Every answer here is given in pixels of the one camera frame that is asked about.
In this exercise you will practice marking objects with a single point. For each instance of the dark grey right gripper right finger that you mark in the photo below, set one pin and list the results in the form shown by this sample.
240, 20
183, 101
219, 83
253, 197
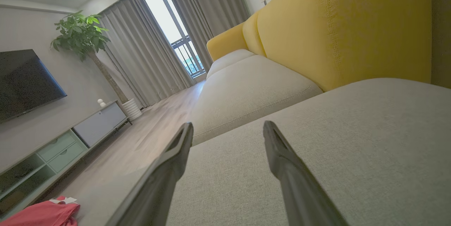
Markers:
299, 190

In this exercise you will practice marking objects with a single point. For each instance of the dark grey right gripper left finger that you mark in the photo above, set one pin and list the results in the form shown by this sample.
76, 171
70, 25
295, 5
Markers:
158, 190

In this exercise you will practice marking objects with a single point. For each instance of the red shorts with white stripe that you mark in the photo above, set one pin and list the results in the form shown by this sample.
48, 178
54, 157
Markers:
38, 215

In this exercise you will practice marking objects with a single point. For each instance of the large grey sofa seat cushion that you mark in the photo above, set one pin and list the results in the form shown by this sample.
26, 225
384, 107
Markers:
352, 148

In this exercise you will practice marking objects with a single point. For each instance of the white ribbed plant pot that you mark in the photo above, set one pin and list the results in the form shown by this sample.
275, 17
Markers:
132, 110

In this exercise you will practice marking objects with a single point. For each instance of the grey and green TV cabinet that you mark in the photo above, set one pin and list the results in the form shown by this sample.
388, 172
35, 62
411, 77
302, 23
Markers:
98, 124

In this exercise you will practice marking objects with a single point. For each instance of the small white figurine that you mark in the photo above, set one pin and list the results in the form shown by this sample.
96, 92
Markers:
101, 103

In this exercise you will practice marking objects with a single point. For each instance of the grey sofa back cushion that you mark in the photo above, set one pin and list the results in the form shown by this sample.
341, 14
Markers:
246, 92

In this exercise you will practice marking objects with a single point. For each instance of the grey curtain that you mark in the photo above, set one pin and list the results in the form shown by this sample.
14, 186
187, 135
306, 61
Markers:
141, 53
211, 7

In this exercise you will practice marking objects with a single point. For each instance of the yellow sofa back cushion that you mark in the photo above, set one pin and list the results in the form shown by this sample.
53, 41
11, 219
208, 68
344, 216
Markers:
252, 36
334, 25
442, 25

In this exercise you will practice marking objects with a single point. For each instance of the yellow sofa armrest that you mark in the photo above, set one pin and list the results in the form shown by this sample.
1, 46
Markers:
225, 43

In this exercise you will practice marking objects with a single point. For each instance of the black flat television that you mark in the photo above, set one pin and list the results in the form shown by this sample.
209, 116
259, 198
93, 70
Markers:
24, 81

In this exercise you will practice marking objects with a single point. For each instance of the balcony window door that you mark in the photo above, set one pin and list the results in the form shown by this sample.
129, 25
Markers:
165, 14

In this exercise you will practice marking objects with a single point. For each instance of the green potted tree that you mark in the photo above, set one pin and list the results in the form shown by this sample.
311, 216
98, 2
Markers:
81, 32

